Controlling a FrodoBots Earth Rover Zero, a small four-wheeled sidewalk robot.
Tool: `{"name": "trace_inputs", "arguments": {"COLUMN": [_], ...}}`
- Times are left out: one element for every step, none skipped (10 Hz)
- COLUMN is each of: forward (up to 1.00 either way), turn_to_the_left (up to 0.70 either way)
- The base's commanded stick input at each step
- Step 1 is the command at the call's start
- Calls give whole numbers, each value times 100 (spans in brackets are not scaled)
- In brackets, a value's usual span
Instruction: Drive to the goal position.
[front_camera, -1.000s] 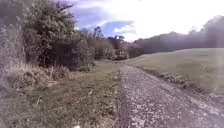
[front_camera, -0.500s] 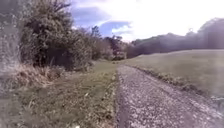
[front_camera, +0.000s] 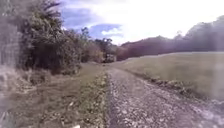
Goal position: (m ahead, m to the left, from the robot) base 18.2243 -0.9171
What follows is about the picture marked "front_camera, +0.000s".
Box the grey gravel track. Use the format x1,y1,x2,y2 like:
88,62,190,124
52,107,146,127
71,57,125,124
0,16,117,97
105,63,224,128

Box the grass verge with leaves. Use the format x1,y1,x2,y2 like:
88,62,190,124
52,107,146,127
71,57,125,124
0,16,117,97
0,62,111,128

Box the wooded hillside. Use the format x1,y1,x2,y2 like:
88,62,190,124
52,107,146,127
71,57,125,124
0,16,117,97
115,14,224,62

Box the green grass field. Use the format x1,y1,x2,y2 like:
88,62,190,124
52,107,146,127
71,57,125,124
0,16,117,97
111,50,224,101

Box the row of trees and bushes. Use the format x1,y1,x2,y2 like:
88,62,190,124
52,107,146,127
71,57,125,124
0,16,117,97
0,0,118,76

